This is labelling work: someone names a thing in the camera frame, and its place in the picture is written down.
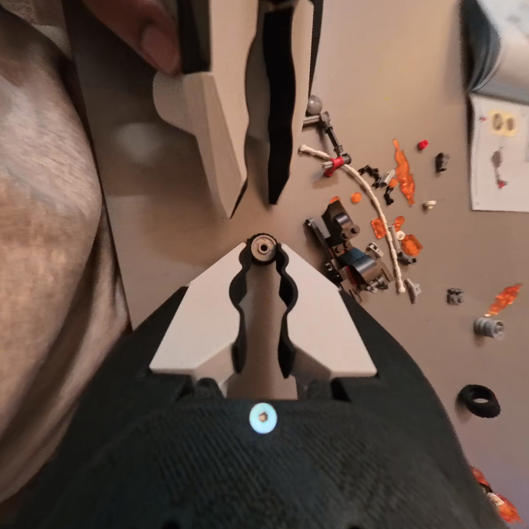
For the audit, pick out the light grey lego bar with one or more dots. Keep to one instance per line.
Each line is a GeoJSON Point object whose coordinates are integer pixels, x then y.
{"type": "Point", "coordinates": [388, 177]}

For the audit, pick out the orange lego flame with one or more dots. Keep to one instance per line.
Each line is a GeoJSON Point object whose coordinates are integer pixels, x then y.
{"type": "Point", "coordinates": [502, 299]}
{"type": "Point", "coordinates": [405, 173]}

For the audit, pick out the wide black lego tire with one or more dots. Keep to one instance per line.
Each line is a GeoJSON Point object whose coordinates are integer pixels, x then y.
{"type": "Point", "coordinates": [479, 413]}

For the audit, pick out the white flexible lego tube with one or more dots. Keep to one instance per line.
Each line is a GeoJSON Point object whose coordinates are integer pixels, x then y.
{"type": "Point", "coordinates": [314, 152]}

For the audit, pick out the black lego clip piece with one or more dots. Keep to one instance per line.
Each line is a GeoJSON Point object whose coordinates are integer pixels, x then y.
{"type": "Point", "coordinates": [442, 162]}

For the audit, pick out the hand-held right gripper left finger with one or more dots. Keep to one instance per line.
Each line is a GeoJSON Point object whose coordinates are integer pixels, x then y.
{"type": "Point", "coordinates": [198, 330]}

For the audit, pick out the dark grey lego connector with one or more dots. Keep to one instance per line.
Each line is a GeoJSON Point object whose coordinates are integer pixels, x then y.
{"type": "Point", "coordinates": [407, 259]}

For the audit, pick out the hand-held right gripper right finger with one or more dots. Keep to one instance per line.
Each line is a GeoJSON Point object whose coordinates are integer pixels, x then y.
{"type": "Point", "coordinates": [326, 330]}

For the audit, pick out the red round lego stud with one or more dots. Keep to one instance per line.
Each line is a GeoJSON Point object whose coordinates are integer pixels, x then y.
{"type": "Point", "coordinates": [422, 144]}

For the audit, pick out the silver lego dome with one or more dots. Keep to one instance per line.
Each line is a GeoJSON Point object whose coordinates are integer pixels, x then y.
{"type": "Point", "coordinates": [315, 105]}

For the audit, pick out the lego instruction booklet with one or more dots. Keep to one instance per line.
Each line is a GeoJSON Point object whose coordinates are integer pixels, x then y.
{"type": "Point", "coordinates": [496, 144]}

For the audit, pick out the orange rectangular lego plate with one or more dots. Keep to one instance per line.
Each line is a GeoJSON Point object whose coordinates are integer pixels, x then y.
{"type": "Point", "coordinates": [379, 228]}

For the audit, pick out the grey lego wheel hub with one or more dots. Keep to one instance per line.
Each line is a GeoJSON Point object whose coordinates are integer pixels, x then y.
{"type": "Point", "coordinates": [487, 326]}
{"type": "Point", "coordinates": [258, 252]}

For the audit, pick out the thin black lego tire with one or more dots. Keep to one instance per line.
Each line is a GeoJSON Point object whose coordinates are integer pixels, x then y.
{"type": "Point", "coordinates": [261, 235]}

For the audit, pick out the black lego motorcycle build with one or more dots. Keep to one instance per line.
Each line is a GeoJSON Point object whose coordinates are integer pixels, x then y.
{"type": "Point", "coordinates": [351, 256]}

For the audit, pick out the dark grey lego plate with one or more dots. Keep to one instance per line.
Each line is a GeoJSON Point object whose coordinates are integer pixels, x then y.
{"type": "Point", "coordinates": [454, 296]}

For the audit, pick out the grey lego pin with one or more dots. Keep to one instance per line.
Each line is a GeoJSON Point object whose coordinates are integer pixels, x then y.
{"type": "Point", "coordinates": [400, 236]}

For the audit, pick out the small grey lego brick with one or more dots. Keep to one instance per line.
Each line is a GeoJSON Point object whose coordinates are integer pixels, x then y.
{"type": "Point", "coordinates": [374, 250]}

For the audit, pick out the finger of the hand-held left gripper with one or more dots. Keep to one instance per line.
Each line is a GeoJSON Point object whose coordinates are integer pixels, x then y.
{"type": "Point", "coordinates": [281, 124]}
{"type": "Point", "coordinates": [223, 124]}

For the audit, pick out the axle assembly with red joint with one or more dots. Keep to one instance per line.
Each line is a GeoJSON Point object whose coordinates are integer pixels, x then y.
{"type": "Point", "coordinates": [339, 140]}

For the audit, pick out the flame lego minifigure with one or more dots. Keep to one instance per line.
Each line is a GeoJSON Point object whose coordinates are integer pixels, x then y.
{"type": "Point", "coordinates": [496, 496]}

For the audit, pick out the red lego connector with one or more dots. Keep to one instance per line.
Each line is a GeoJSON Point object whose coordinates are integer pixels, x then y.
{"type": "Point", "coordinates": [335, 165]}

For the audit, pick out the white round lego stud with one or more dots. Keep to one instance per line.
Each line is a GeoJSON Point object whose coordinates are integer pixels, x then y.
{"type": "Point", "coordinates": [429, 204]}

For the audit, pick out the person's left hand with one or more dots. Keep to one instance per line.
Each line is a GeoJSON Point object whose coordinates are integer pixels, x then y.
{"type": "Point", "coordinates": [136, 29]}

